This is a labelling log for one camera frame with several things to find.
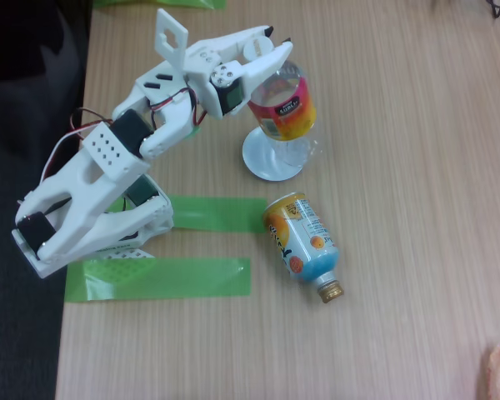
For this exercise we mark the clear plastic bottle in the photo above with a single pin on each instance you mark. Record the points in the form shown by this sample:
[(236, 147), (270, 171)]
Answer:
[(285, 108)]

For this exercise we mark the orange juice bottle can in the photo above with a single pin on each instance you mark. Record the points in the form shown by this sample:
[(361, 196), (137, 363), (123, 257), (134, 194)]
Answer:
[(304, 246)]

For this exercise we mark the green plastic sheet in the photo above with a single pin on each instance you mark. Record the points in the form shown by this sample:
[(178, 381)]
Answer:
[(150, 2)]

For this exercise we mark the white round plate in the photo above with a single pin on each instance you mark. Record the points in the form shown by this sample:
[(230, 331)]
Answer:
[(256, 156)]

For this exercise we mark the short green tape strip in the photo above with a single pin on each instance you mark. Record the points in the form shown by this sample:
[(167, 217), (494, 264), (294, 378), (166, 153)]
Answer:
[(221, 214)]

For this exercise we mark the long green tape strip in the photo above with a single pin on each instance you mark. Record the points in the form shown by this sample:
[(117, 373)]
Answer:
[(183, 278)]

